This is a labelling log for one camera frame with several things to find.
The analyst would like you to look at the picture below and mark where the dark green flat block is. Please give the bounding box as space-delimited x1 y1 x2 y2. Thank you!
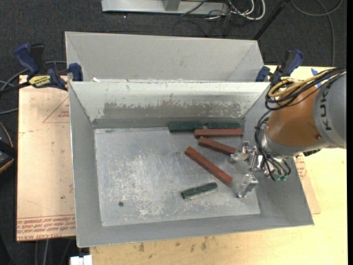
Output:
206 121 242 130
180 182 218 200
168 121 205 133

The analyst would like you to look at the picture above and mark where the grey metal bin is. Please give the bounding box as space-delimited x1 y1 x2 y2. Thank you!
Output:
65 31 315 248

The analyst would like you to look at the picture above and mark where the brown cardboard board, red print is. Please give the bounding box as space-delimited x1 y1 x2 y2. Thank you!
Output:
16 75 322 242

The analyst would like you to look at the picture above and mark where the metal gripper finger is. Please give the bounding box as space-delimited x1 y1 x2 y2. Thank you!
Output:
236 173 259 199
229 141 253 164

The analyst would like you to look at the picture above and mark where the red-brown flat block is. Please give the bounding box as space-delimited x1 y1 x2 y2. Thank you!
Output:
197 136 237 156
184 146 233 187
193 128 244 139

